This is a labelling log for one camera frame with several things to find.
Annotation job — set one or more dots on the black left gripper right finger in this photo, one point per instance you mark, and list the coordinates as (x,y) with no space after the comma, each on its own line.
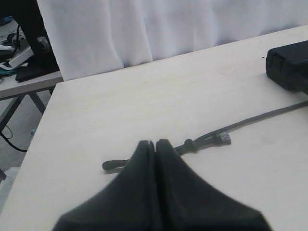
(189,203)

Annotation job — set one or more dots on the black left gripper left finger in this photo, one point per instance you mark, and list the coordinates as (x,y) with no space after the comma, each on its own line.
(127,203)

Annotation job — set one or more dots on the black plastic case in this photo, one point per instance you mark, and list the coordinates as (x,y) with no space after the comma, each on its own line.
(287,66)

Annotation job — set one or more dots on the grey side table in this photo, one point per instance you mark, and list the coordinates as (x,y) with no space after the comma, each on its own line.
(16,91)

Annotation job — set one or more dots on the black cloth on side table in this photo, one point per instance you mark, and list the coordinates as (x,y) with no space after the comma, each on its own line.
(33,71)

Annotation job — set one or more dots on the white curtain backdrop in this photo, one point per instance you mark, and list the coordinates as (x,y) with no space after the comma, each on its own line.
(89,37)

